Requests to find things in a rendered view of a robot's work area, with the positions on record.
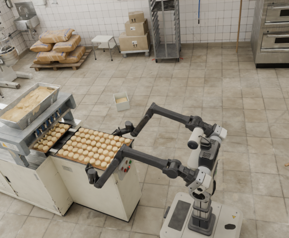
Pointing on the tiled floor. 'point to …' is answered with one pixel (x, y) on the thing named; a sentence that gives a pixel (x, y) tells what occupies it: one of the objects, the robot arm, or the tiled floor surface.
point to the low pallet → (62, 63)
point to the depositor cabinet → (28, 174)
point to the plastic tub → (121, 101)
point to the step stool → (105, 43)
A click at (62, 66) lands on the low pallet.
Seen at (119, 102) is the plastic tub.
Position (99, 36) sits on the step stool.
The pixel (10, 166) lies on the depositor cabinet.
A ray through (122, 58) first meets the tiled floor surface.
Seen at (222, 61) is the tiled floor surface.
